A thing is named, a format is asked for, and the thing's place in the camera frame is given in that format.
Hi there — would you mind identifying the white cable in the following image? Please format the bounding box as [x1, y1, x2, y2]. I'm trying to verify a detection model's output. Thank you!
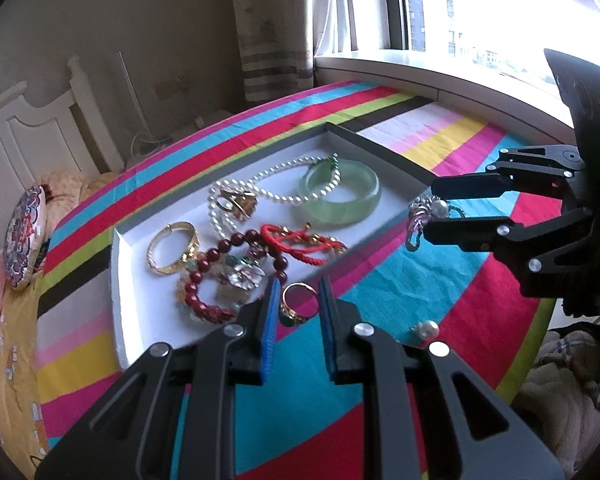
[130, 127, 173, 158]

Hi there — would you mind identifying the dark red bead bracelet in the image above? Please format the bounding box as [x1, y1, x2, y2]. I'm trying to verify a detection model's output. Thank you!
[180, 229, 290, 323]

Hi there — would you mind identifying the white cardboard tray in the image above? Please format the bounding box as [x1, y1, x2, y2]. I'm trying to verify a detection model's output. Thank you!
[109, 122, 446, 372]

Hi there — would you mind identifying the white pearl necklace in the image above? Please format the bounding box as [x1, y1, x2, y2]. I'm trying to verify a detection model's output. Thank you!
[207, 154, 342, 241]

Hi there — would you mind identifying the yellow bedsheet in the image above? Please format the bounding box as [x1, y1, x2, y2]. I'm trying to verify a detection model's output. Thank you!
[0, 280, 51, 476]

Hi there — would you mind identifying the white bed headboard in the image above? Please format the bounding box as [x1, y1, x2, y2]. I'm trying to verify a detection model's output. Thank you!
[0, 55, 126, 271]

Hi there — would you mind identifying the plaid cloth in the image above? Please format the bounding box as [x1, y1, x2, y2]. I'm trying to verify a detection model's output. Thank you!
[545, 325, 600, 411]

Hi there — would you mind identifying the colourful striped blanket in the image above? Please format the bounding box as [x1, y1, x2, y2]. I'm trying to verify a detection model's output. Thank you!
[32, 80, 563, 480]

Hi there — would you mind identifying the gold bangle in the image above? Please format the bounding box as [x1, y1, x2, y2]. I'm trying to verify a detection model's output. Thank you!
[146, 221, 201, 277]

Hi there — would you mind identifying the white window sill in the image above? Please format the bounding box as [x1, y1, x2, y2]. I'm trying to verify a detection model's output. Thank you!
[314, 50, 581, 146]

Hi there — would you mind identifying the window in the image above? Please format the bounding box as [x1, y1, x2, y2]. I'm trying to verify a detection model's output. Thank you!
[380, 0, 600, 96]

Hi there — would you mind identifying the silver pearl brooch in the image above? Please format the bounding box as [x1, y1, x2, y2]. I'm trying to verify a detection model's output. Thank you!
[405, 195, 466, 251]

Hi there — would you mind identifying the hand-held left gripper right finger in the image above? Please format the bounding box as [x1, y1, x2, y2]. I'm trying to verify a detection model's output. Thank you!
[317, 275, 566, 480]

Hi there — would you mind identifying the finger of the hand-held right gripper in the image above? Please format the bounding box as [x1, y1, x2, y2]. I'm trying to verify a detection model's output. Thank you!
[422, 206, 596, 298]
[430, 145, 588, 202]

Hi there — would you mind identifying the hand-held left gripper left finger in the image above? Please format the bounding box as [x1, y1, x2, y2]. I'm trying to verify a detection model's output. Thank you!
[35, 276, 283, 480]

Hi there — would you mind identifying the round patterned cushion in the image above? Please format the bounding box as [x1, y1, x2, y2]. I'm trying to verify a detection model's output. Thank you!
[2, 184, 48, 292]

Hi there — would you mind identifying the green jade bangle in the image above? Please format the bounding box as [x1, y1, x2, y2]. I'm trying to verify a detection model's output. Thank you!
[299, 159, 382, 226]

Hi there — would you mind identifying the pearl earring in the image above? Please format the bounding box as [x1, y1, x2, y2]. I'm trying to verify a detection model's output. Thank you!
[412, 321, 440, 346]

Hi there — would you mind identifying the beige fluffy cloth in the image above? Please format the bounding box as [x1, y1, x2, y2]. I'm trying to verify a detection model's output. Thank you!
[512, 360, 600, 471]

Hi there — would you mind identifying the clear crystal ornament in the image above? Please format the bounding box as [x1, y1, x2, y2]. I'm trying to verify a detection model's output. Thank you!
[222, 262, 266, 291]

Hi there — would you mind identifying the red string bracelet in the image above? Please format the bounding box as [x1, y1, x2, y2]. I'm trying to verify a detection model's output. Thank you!
[260, 222, 348, 268]

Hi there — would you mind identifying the gold ring with green stone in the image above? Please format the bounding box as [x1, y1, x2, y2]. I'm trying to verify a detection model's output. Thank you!
[279, 282, 321, 328]

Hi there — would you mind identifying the beige striped curtain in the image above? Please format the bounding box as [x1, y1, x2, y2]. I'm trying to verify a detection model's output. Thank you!
[230, 0, 361, 103]

